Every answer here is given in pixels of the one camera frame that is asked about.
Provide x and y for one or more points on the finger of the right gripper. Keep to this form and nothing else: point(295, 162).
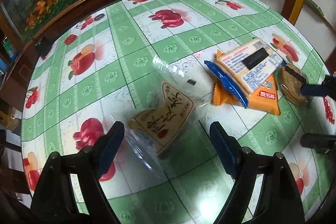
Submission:
point(320, 142)
point(326, 89)

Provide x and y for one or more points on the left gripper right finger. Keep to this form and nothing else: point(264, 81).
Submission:
point(279, 200)

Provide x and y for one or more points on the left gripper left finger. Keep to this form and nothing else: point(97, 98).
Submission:
point(54, 198)

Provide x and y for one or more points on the round crackers clear pack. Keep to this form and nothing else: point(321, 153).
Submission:
point(290, 79)

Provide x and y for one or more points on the orange cheese biscuit pack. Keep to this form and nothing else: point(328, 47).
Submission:
point(264, 98)

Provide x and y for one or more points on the blue-edged cracker pack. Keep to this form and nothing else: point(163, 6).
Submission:
point(243, 70)

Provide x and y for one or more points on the clear bag beige label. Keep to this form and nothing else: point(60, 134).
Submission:
point(164, 136)

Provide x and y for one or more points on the dark wooden sideboard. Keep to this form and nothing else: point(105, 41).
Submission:
point(15, 82)

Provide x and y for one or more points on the small black table clip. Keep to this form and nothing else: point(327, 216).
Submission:
point(43, 47)

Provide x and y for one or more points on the green fruit-print tablecloth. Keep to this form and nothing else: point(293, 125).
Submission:
point(111, 65)

